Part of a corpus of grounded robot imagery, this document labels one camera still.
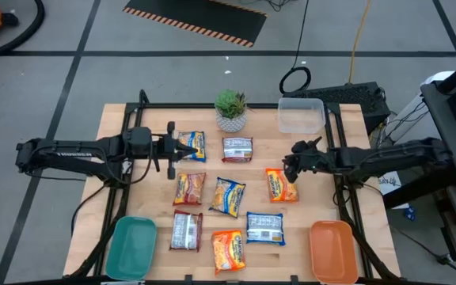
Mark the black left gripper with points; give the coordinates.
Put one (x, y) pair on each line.
(164, 148)

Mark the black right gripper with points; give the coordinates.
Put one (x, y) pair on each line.
(311, 160)

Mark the blue Maruchan noodle pack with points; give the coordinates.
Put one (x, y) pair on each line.
(200, 138)
(227, 196)
(264, 228)

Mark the orange Maruchan noodle pack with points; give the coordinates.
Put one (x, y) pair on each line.
(281, 190)
(228, 251)

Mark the red Maruchan noodle pack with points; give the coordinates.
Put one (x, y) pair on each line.
(186, 231)
(189, 188)
(237, 149)

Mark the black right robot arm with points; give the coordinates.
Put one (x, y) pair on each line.
(390, 158)

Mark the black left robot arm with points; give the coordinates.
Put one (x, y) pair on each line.
(73, 152)

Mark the clear plastic bin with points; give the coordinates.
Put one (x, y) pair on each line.
(301, 116)

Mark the white triangle-patterned pot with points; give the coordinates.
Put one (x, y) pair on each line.
(231, 123)

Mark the green succulent plant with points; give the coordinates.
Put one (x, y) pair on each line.
(230, 103)

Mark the black computer tower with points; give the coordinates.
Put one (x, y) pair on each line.
(350, 97)

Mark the orange plastic bin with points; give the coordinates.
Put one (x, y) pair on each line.
(333, 253)

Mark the white paper with writing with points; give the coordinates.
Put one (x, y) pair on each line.
(390, 186)

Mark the teal plastic bin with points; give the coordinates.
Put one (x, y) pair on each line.
(131, 249)

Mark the small blue object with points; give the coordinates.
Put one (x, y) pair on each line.
(410, 213)

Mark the black mat with striped edge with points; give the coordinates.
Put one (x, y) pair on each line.
(196, 16)

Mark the black metal table frame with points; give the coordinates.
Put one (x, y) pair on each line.
(172, 105)

